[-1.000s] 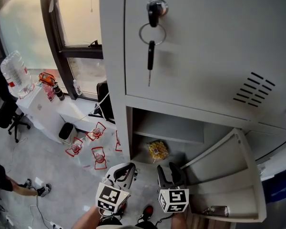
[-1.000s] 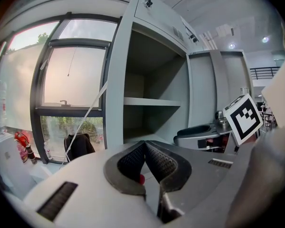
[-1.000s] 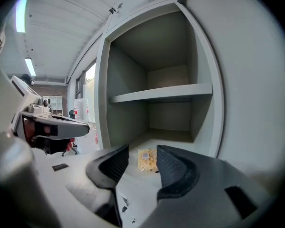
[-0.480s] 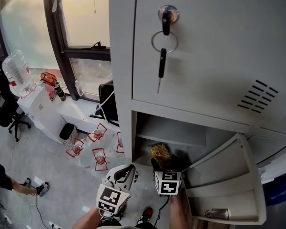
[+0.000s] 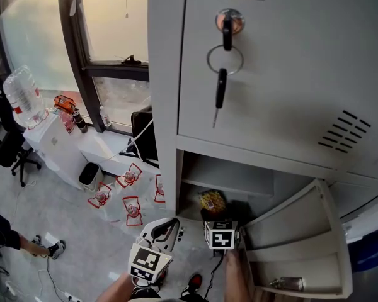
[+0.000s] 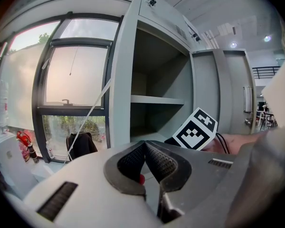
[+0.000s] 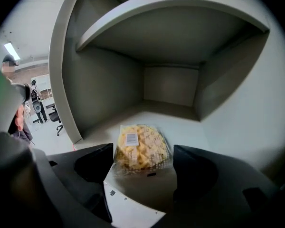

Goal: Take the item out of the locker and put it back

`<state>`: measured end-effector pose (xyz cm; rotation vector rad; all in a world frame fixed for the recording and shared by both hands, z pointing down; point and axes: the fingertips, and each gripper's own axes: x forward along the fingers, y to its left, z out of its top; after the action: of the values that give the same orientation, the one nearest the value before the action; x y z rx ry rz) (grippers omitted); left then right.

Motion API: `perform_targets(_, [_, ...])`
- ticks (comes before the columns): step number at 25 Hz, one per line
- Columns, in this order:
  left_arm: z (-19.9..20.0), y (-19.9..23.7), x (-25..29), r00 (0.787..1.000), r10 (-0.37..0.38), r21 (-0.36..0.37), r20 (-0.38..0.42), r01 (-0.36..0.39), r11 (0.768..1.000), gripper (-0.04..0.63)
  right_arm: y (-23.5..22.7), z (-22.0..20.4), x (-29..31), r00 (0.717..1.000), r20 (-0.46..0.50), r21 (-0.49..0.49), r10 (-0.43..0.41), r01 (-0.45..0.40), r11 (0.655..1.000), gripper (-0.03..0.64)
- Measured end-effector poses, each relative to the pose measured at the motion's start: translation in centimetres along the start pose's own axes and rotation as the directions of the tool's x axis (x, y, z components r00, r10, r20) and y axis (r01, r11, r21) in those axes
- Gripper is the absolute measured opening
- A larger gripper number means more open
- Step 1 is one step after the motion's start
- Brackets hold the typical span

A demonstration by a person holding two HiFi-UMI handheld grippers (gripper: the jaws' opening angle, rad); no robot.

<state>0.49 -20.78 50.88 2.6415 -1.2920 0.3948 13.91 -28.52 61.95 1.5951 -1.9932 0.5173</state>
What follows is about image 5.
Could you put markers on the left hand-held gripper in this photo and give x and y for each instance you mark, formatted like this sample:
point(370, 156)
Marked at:
point(146, 261)

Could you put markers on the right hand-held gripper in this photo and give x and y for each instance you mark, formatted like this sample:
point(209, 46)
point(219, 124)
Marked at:
point(222, 236)

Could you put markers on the yellow snack packet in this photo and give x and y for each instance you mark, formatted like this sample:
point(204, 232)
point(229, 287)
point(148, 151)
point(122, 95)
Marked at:
point(212, 200)

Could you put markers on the grey metal locker cabinet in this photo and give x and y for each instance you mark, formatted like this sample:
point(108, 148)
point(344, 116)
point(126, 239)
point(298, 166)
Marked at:
point(286, 74)

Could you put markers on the person's right forearm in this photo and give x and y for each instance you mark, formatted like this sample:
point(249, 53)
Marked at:
point(236, 278)

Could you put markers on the person's left forearm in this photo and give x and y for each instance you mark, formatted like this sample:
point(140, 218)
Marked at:
point(116, 289)

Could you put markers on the small cabinet key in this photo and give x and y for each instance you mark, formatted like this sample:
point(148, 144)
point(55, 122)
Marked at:
point(180, 234)

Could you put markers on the grey locker door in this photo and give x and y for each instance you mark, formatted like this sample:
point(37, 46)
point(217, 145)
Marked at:
point(289, 231)

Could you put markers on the person's right shoe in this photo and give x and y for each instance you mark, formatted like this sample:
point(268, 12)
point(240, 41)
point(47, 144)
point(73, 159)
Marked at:
point(193, 283)

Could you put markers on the small black waste bin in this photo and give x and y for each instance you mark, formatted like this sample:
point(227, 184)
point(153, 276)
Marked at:
point(89, 175)

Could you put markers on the black backpack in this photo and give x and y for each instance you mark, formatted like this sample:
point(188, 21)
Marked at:
point(145, 137)

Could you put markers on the white window sill ledge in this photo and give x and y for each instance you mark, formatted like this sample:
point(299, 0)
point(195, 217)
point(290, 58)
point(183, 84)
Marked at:
point(97, 149)

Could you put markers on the white power strip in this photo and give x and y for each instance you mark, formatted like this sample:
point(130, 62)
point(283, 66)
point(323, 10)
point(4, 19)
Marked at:
point(73, 297)

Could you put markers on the small clear plastic bottle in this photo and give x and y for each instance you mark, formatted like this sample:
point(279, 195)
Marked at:
point(105, 117)

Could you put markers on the white water dispenser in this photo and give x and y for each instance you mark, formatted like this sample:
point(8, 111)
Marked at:
point(56, 149)

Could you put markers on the black tumbler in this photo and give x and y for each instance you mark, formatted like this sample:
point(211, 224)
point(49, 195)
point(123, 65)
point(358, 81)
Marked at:
point(81, 123)

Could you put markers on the white counter unit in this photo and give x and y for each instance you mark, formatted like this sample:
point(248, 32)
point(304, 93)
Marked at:
point(365, 228)

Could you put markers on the pink patterned bag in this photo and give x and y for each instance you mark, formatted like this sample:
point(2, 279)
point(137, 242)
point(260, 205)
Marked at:
point(66, 123)

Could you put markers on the blue box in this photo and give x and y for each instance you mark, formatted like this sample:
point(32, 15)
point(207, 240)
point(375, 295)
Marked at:
point(371, 253)

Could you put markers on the orange bag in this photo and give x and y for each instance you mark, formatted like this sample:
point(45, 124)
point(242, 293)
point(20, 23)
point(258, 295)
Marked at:
point(64, 103)

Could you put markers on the black office chair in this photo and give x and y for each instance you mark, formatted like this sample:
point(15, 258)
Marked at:
point(6, 143)

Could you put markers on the large clear water bottle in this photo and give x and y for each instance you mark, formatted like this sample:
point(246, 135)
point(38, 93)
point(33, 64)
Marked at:
point(22, 93)

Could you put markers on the black window frame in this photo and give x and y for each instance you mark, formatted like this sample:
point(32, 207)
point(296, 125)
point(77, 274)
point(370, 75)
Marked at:
point(72, 42)

